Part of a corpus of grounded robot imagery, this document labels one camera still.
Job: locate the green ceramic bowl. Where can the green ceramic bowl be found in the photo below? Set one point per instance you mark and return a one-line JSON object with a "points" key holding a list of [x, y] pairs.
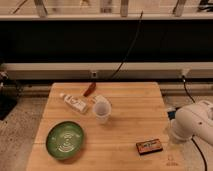
{"points": [[64, 140]]}

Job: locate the white plastic bottle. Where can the white plastic bottle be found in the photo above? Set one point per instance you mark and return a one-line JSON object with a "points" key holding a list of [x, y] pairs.
{"points": [[75, 103]]}

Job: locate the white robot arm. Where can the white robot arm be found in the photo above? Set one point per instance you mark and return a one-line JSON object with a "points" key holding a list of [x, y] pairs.
{"points": [[194, 119]]}

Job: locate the red-brown handled tool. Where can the red-brown handled tool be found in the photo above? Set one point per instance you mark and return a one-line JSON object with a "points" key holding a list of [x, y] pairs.
{"points": [[90, 89]]}

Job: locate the black orange eraser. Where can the black orange eraser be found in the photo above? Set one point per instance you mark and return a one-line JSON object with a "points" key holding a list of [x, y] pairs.
{"points": [[149, 146]]}

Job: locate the white wall outlet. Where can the white wall outlet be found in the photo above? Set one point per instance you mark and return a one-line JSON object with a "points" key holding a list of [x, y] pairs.
{"points": [[94, 74]]}

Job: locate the black equipment at left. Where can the black equipment at left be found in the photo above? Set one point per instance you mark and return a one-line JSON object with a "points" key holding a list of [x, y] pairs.
{"points": [[7, 101]]}

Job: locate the clear plastic measuring cup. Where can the clear plastic measuring cup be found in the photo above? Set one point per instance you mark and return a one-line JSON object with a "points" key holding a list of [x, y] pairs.
{"points": [[101, 108]]}

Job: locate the blue connector box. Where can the blue connector box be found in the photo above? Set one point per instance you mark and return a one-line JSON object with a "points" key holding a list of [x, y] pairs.
{"points": [[171, 114]]}

